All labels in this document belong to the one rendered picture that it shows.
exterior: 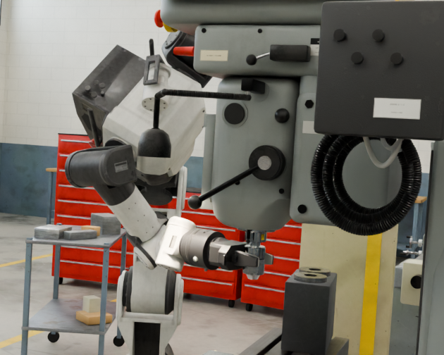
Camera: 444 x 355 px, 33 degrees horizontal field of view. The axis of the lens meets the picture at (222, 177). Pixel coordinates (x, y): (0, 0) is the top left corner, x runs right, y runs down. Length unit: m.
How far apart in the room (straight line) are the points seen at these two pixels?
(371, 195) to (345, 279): 1.94
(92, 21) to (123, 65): 10.39
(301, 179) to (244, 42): 0.30
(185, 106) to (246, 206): 0.51
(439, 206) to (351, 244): 1.98
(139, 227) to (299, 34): 0.75
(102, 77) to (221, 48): 0.57
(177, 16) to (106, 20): 10.73
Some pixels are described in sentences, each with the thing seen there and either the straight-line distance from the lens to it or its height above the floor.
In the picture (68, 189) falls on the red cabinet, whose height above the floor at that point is 0.93.
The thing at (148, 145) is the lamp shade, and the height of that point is 1.47.
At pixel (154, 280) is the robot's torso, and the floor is 1.06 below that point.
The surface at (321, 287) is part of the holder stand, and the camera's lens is 1.99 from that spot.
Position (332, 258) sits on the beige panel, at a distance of 3.35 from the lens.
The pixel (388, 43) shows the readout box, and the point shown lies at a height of 1.66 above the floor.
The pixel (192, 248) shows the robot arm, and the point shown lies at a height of 1.25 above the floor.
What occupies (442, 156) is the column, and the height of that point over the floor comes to 1.49.
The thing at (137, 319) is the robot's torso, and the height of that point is 0.93.
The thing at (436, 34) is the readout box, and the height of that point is 1.67.
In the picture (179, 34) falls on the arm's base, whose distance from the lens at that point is 2.03.
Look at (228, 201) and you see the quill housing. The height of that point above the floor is 1.37.
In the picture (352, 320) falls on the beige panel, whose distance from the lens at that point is 3.38.
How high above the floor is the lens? 1.50
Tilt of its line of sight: 3 degrees down
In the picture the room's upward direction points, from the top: 4 degrees clockwise
